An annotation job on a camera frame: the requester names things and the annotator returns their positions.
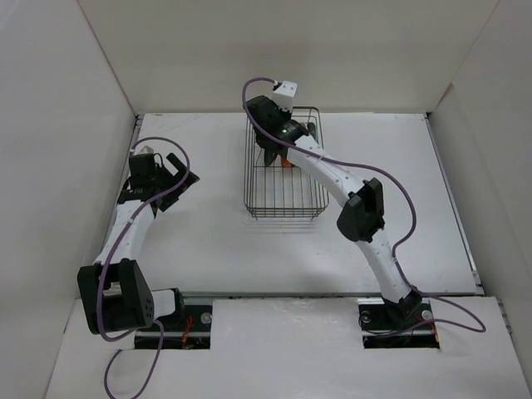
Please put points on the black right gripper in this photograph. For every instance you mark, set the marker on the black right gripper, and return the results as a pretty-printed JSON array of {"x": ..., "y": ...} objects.
[{"x": 287, "y": 115}]

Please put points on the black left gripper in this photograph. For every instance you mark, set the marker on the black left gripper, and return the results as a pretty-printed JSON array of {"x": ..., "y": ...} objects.
[{"x": 174, "y": 179}]

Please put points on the blue patterned ceramic plate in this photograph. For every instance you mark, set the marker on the blue patterned ceramic plate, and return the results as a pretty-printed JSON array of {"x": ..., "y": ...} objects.
[{"x": 312, "y": 130}]

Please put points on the black round plate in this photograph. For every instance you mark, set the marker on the black round plate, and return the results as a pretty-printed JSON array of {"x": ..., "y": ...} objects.
[{"x": 269, "y": 158}]

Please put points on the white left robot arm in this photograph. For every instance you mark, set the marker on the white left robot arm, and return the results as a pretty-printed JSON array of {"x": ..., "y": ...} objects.
[{"x": 114, "y": 292}]

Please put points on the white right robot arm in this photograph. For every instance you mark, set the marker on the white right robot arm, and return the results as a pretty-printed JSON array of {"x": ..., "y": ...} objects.
[{"x": 361, "y": 220}]

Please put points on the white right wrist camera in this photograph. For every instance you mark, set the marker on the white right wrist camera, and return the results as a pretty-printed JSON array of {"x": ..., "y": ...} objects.
[{"x": 283, "y": 95}]

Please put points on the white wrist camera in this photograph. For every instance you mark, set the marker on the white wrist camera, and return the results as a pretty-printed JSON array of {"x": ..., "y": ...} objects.
[
  {"x": 144, "y": 150},
  {"x": 283, "y": 95}
]

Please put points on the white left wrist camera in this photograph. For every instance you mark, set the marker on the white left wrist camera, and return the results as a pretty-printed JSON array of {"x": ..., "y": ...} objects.
[{"x": 144, "y": 150}]

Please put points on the grey wire dish rack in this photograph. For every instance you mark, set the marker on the grey wire dish rack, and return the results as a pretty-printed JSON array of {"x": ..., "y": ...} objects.
[{"x": 276, "y": 191}]

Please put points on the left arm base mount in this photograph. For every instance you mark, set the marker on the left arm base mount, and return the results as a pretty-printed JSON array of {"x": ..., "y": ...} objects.
[{"x": 192, "y": 330}]

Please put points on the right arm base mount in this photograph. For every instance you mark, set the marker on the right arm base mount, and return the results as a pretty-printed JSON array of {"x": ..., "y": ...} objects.
[{"x": 379, "y": 331}]

